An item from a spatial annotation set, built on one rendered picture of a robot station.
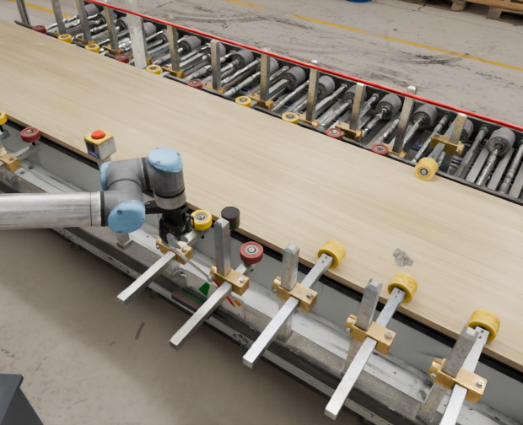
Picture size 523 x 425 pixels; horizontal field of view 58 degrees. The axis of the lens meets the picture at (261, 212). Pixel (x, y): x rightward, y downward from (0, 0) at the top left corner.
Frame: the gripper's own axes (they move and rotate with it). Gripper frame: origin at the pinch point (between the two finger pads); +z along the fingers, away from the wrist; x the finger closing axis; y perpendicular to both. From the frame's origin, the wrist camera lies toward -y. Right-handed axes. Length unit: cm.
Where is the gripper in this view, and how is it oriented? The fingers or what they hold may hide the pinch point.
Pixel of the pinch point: (173, 244)
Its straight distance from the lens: 158.1
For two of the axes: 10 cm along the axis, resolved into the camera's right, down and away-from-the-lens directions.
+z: -0.2, 7.4, 6.7
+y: 8.3, 3.8, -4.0
